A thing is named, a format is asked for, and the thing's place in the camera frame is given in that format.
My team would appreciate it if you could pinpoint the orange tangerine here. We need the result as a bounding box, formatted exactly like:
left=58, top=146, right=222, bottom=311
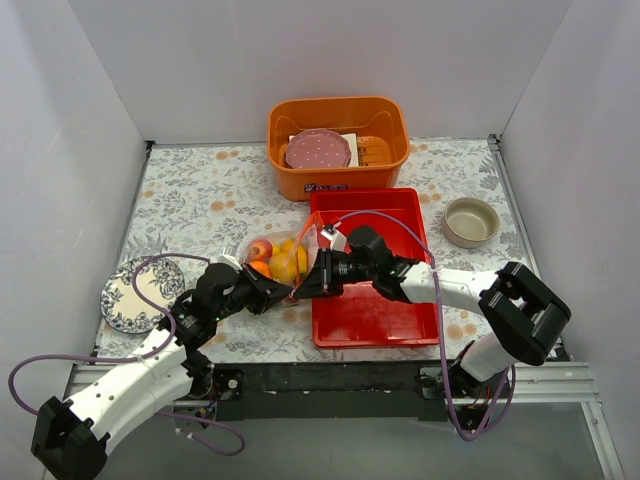
left=248, top=260, right=272, bottom=279

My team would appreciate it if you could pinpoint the yellow lemon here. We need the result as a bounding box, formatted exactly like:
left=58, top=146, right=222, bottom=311
left=269, top=252, right=300, bottom=296

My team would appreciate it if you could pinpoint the clear zip top bag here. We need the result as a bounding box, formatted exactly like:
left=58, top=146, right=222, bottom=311
left=239, top=213, right=323, bottom=290

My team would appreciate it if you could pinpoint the red pomegranate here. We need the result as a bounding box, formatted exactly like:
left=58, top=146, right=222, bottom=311
left=246, top=238, right=273, bottom=263

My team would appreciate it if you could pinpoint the yellow green mango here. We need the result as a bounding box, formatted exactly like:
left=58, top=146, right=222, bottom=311
left=280, top=238, right=308, bottom=276

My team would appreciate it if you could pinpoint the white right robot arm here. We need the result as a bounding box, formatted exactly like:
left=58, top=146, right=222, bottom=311
left=293, top=226, right=571, bottom=398

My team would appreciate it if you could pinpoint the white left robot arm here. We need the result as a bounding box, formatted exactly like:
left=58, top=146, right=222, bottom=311
left=31, top=263, right=295, bottom=479

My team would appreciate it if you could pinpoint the red plastic tray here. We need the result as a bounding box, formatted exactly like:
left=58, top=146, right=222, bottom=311
left=310, top=188, right=439, bottom=349

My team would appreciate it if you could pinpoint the blue floral plate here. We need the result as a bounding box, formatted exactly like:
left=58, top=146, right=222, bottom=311
left=100, top=257, right=185, bottom=334

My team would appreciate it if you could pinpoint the beige ceramic bowl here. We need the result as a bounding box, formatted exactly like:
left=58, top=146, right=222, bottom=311
left=441, top=197, right=501, bottom=249

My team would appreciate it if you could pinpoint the pink dotted plate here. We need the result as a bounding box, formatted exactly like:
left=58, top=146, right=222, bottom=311
left=284, top=128, right=352, bottom=170

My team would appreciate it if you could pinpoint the orange plastic bin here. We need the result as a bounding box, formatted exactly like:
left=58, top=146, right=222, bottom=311
left=267, top=96, right=410, bottom=201

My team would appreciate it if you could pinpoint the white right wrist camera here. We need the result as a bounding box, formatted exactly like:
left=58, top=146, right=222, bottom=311
left=321, top=221, right=347, bottom=252

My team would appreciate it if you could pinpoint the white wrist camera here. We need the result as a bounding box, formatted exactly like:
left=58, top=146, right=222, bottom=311
left=218, top=254, right=242, bottom=270
left=321, top=221, right=347, bottom=252

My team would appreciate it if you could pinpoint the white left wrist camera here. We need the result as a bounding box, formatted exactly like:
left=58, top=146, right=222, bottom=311
left=218, top=254, right=242, bottom=270

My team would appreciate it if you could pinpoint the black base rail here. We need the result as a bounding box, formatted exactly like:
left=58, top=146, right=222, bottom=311
left=164, top=359, right=519, bottom=424

